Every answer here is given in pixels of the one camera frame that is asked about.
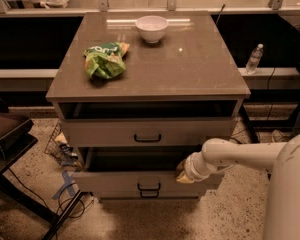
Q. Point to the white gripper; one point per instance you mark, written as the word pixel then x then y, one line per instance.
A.
pixel 191 168

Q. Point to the grey drawer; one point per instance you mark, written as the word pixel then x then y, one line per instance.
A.
pixel 131 133
pixel 147 195
pixel 143 168

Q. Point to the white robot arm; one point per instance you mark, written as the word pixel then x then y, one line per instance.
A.
pixel 280 159

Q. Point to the grey drawer cabinet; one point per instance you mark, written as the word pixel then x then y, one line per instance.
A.
pixel 189 74

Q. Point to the black stand leg right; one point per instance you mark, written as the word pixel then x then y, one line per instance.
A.
pixel 250 129

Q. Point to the grey sneaker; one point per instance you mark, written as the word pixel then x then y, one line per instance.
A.
pixel 279 136

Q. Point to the green chip bag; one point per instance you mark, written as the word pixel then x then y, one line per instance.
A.
pixel 105 60

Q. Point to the clear plastic water bottle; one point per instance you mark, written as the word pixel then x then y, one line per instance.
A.
pixel 254 59

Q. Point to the white ceramic bowl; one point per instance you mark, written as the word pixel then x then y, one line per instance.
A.
pixel 151 28

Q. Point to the dark chair at left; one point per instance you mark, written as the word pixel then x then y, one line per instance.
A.
pixel 15 141

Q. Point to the wire basket with items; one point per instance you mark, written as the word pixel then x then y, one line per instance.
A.
pixel 59 149

